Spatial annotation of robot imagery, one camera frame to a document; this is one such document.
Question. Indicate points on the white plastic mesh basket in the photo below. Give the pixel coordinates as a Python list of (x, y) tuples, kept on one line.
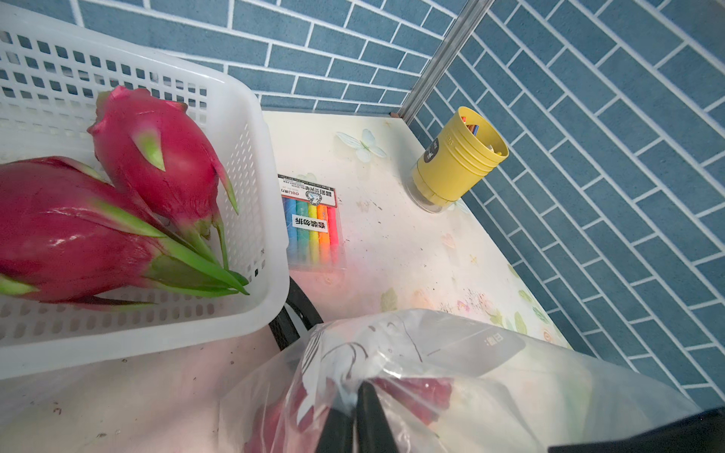
[(140, 205)]

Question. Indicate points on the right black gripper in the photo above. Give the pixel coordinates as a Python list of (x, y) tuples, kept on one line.
[(702, 432)]

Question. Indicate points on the highlighter marker pack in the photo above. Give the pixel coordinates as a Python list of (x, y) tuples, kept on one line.
[(313, 226)]

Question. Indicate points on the black stapler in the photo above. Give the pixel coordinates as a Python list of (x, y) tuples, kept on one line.
[(296, 319)]

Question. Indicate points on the pink dragon fruit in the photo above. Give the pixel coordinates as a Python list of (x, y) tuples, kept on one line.
[(68, 236), (154, 152)]

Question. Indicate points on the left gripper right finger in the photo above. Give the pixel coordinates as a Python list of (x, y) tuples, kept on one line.
[(373, 431)]

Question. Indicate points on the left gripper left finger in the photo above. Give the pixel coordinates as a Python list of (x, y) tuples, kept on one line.
[(337, 434)]

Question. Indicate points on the yellow pen cup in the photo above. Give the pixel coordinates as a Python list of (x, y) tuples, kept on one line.
[(465, 151)]

